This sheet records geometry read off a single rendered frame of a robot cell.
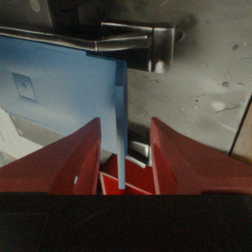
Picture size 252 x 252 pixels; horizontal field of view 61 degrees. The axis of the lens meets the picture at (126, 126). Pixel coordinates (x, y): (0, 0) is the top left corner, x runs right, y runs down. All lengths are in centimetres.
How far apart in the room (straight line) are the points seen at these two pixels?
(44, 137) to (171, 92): 14
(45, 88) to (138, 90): 11
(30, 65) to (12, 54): 2
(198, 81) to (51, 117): 13
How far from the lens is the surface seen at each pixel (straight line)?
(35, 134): 25
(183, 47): 20
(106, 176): 28
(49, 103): 18
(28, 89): 19
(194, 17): 19
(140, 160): 16
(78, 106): 16
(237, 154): 25
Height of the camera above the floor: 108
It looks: 41 degrees down
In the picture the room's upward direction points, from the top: 140 degrees counter-clockwise
